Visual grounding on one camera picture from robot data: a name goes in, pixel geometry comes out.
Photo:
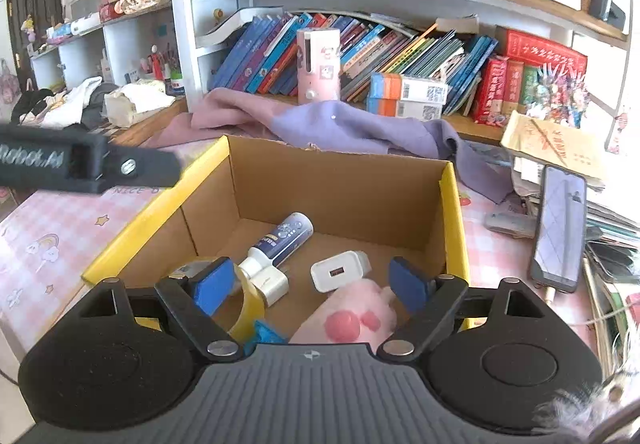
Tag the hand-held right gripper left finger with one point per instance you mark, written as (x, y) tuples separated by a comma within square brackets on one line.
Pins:
[(215, 284)]

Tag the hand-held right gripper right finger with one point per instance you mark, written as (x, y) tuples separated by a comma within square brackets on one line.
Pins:
[(407, 284)]

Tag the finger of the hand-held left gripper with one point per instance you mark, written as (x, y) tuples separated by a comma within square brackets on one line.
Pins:
[(147, 168)]

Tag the yellow tape roll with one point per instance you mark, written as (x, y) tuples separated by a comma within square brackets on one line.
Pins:
[(250, 314)]

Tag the white charger plug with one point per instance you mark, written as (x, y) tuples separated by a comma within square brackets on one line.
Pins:
[(337, 273)]

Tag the pink plush toy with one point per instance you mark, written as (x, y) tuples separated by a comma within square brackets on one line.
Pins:
[(345, 319)]

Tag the small blue plastic clip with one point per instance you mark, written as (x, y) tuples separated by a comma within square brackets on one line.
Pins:
[(267, 334)]

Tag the dark blue cylindrical canister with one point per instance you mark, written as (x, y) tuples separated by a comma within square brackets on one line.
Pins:
[(287, 239)]

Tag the yellow cardboard box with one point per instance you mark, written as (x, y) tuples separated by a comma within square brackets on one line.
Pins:
[(325, 194)]

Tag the black cloth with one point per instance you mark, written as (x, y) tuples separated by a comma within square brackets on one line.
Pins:
[(32, 106)]

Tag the white printed cloth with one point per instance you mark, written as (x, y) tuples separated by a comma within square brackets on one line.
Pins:
[(70, 101)]

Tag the white crumpled bag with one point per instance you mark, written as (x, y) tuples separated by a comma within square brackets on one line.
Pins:
[(137, 101)]

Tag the pink printed bag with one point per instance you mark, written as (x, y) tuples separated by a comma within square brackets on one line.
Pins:
[(7, 83)]

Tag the pink cloth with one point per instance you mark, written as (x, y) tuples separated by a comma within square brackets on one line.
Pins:
[(220, 113)]

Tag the grey flat case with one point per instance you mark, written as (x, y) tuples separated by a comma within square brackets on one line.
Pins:
[(510, 225)]

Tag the white cubby shelf unit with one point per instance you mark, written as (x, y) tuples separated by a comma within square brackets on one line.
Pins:
[(120, 43)]

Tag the white bookshelf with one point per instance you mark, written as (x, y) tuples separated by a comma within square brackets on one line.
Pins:
[(180, 23)]

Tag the purple cloth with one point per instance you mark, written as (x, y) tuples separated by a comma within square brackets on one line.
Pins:
[(375, 133)]

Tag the black smartphone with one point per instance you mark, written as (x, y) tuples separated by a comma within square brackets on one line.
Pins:
[(557, 229)]

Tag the row of blue books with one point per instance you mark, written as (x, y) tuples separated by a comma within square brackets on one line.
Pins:
[(265, 53)]

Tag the orange white carton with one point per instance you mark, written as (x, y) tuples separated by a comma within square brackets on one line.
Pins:
[(410, 87), (405, 108)]

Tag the tan notebook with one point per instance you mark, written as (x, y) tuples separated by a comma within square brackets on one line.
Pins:
[(550, 146)]

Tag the pink cylindrical desk gadget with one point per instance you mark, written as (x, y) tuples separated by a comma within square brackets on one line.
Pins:
[(318, 68)]

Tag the stack of papers and books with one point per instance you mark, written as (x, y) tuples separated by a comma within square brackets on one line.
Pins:
[(607, 234)]

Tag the thick red dictionary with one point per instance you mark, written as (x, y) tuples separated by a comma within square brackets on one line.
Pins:
[(491, 91)]

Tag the colourful figure pack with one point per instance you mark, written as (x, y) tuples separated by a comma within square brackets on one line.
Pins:
[(557, 96)]

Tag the large red book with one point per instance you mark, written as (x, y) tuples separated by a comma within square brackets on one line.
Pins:
[(542, 51)]

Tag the small black holder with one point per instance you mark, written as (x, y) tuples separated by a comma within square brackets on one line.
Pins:
[(606, 2)]

